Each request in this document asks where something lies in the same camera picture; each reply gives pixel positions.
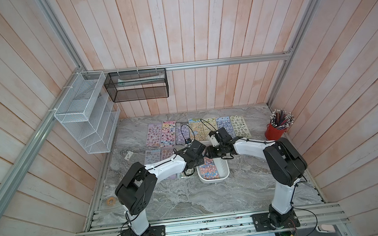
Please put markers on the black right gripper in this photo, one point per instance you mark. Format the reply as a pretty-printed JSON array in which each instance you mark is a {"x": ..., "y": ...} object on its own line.
[{"x": 210, "y": 152}]

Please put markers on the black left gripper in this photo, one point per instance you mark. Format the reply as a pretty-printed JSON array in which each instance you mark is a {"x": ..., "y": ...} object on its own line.
[{"x": 201, "y": 160}]

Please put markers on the white plastic storage box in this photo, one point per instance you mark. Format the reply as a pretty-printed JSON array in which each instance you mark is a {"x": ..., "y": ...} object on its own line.
[{"x": 222, "y": 166}]

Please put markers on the green dinosaur sticker sheet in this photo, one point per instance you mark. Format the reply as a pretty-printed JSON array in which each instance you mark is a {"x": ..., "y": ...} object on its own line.
[{"x": 187, "y": 173}]

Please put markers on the pink sticker sheet underneath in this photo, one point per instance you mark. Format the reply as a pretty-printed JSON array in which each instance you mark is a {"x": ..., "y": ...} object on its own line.
[{"x": 208, "y": 170}]

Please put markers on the green frog sticker sheet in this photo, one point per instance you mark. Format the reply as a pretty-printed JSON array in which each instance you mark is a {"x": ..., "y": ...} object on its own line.
[{"x": 240, "y": 127}]

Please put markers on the puffy gem sticker sheet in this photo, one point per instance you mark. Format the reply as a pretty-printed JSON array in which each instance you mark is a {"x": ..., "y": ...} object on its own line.
[{"x": 182, "y": 133}]

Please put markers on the purple animal sticker sheet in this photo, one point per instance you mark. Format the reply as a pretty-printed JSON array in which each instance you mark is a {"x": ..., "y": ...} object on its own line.
[{"x": 166, "y": 153}]

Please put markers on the blue penguin sticker sheet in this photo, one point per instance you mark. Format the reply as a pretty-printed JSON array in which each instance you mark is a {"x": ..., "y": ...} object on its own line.
[{"x": 225, "y": 122}]

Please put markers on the panda sticker sheet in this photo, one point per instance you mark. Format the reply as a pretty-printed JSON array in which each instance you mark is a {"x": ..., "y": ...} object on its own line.
[{"x": 198, "y": 128}]

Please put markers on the pink cartoon sticker sheet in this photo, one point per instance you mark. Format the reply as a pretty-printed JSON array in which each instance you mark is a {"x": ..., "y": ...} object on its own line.
[{"x": 168, "y": 134}]

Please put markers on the pale pink sticker sheet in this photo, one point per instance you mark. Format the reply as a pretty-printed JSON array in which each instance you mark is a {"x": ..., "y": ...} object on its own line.
[{"x": 154, "y": 135}]

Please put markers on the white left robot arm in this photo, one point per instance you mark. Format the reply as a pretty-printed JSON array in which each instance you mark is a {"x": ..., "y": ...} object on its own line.
[{"x": 137, "y": 186}]

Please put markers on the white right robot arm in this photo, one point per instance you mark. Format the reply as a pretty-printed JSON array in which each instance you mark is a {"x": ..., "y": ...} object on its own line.
[{"x": 285, "y": 163}]

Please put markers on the red metal pencil bucket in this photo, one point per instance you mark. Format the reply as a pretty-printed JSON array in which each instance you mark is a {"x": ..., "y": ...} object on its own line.
[{"x": 273, "y": 133}]

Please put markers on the bundle of coloured pencils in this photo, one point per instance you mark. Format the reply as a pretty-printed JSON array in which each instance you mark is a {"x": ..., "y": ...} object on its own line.
[{"x": 281, "y": 119}]

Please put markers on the brown tape roll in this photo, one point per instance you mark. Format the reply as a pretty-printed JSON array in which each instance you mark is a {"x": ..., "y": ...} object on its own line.
[{"x": 111, "y": 201}]

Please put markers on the black wire mesh basket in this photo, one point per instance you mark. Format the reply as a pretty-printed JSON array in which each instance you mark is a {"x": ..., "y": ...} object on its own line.
[{"x": 138, "y": 85}]

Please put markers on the white wire mesh shelf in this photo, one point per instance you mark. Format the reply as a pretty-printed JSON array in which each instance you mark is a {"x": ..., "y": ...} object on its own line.
[{"x": 86, "y": 111}]

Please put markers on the aluminium mounting rail base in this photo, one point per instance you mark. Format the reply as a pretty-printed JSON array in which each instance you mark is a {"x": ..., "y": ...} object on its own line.
[{"x": 234, "y": 223}]

